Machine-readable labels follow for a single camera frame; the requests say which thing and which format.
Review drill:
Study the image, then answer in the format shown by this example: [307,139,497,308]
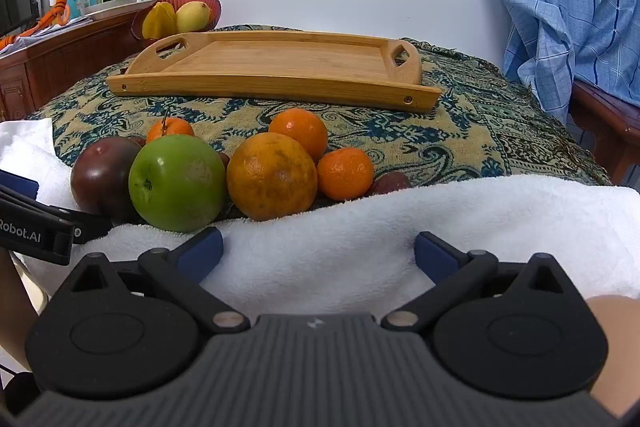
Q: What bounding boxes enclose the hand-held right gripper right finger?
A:
[381,231,586,333]

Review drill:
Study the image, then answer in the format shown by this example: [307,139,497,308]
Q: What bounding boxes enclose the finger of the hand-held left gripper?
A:
[0,171,40,200]
[0,193,113,244]

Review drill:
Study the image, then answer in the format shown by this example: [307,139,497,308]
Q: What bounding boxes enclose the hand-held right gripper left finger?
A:
[52,227,251,335]

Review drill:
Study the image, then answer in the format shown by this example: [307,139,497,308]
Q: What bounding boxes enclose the dark purple passion fruit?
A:
[70,137,146,225]

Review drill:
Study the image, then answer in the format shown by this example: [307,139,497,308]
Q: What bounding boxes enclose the green apple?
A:
[128,134,227,234]

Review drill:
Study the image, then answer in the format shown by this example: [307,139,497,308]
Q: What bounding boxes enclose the large mottled orange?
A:
[226,132,319,223]

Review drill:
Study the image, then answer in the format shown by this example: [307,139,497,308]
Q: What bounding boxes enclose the small smooth mandarin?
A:
[316,147,375,202]

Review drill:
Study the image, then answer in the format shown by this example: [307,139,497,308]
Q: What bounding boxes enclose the mandarin with stem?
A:
[146,109,196,145]

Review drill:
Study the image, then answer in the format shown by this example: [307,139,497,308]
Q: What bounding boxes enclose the dimpled mandarin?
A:
[268,108,329,162]

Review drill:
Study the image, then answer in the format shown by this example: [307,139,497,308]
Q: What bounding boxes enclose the wooden serving tray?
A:
[106,31,445,114]

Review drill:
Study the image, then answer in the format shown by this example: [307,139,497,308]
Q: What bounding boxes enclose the person's left forearm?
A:
[0,251,41,380]

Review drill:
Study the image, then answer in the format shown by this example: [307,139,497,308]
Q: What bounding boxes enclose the white towel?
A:
[0,118,640,315]

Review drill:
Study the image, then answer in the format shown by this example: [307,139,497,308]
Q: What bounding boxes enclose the paisley patterned blanket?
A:
[25,24,613,220]

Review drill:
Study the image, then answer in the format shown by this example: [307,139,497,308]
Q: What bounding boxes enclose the dark wooden cabinet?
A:
[0,0,161,120]

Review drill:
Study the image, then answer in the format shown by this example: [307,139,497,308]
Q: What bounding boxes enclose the stack of papers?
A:
[0,14,93,55]

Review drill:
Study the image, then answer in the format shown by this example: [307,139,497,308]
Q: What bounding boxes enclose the metal tray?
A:
[80,0,138,16]

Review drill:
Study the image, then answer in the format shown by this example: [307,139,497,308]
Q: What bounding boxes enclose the person's leg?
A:
[585,294,640,420]

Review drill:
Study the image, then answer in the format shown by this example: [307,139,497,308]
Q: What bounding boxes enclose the yellow star fruit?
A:
[142,2,178,40]

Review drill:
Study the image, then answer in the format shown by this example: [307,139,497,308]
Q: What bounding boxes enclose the dark wooden chair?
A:
[570,79,640,185]

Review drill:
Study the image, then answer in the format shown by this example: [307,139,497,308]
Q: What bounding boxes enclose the red glass fruit bowl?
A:
[131,0,222,50]

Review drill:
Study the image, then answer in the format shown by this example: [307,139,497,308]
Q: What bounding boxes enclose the blue checked cloth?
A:
[470,0,640,125]

